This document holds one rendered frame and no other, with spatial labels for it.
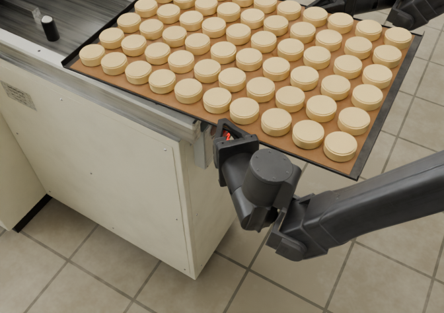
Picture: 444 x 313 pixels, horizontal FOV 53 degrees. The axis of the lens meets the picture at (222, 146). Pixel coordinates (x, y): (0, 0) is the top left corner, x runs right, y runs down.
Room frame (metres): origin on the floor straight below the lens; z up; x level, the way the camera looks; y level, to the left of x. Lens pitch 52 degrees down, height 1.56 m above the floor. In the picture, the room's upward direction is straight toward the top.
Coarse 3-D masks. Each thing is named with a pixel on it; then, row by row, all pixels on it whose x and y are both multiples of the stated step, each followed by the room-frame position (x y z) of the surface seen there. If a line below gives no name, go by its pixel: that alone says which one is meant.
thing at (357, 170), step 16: (96, 32) 0.76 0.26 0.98; (80, 48) 0.72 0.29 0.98; (416, 48) 0.67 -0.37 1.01; (64, 64) 0.67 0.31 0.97; (96, 80) 0.63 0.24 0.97; (400, 80) 0.60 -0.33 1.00; (144, 96) 0.58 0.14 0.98; (384, 112) 0.52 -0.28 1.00; (224, 128) 0.49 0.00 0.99; (368, 144) 0.45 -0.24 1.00; (304, 160) 0.42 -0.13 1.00; (352, 176) 0.38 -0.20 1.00
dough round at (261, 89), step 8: (256, 80) 0.59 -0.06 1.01; (264, 80) 0.59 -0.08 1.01; (248, 88) 0.56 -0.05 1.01; (256, 88) 0.56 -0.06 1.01; (264, 88) 0.56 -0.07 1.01; (272, 88) 0.56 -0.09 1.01; (248, 96) 0.56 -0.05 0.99; (256, 96) 0.55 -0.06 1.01; (264, 96) 0.55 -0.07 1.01; (272, 96) 0.56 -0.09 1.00
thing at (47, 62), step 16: (0, 32) 0.87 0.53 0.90; (0, 48) 0.86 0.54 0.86; (16, 48) 0.82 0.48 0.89; (32, 48) 0.81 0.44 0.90; (32, 64) 0.80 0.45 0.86; (48, 64) 0.77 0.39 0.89; (64, 80) 0.75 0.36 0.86; (80, 80) 0.72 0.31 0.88; (96, 96) 0.70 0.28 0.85; (112, 96) 0.68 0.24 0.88; (128, 96) 0.65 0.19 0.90; (128, 112) 0.66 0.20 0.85; (144, 112) 0.64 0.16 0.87; (160, 112) 0.61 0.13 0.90; (176, 112) 0.61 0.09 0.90; (160, 128) 0.62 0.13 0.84; (176, 128) 0.59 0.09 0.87; (192, 128) 0.57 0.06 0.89
